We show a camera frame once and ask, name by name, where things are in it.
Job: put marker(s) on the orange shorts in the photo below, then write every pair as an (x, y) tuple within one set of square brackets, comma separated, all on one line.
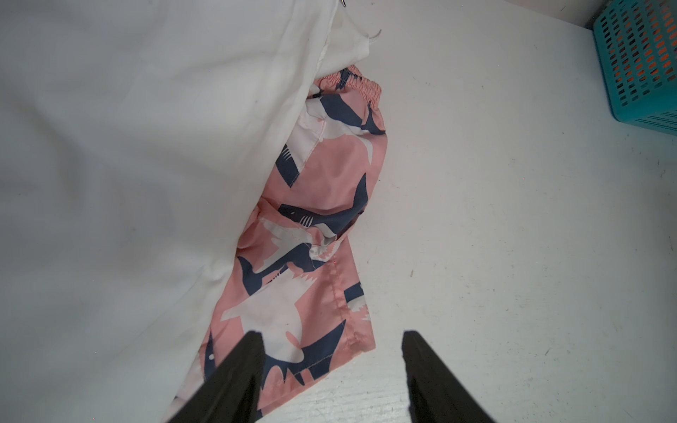
[(640, 40)]

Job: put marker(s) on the white shorts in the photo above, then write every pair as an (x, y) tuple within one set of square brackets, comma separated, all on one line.
[(136, 138)]

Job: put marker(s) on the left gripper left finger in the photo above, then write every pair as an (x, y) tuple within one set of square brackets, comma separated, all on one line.
[(231, 394)]

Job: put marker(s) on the teal plastic basket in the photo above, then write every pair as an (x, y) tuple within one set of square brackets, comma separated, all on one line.
[(656, 111)]

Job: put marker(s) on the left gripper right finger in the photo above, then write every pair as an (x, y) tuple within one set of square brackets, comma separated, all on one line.
[(436, 395)]

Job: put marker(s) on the pink patterned shorts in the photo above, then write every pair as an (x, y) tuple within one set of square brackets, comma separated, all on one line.
[(294, 279)]

